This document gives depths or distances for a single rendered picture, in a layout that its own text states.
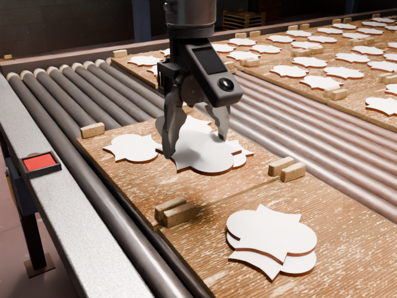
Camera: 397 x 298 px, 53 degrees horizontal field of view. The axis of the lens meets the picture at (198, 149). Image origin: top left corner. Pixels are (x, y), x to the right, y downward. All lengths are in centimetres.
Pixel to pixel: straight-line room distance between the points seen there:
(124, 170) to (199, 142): 23
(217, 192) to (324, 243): 22
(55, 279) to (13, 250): 33
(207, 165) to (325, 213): 25
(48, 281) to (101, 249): 132
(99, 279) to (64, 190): 27
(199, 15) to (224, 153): 22
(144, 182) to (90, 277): 24
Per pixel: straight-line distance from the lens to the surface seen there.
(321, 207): 77
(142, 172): 85
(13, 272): 212
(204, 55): 59
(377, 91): 142
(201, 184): 80
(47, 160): 96
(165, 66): 64
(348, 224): 74
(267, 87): 144
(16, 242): 228
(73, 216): 78
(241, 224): 67
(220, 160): 64
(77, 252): 70
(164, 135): 63
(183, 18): 59
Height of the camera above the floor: 137
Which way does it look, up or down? 28 degrees down
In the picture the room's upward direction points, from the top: straight up
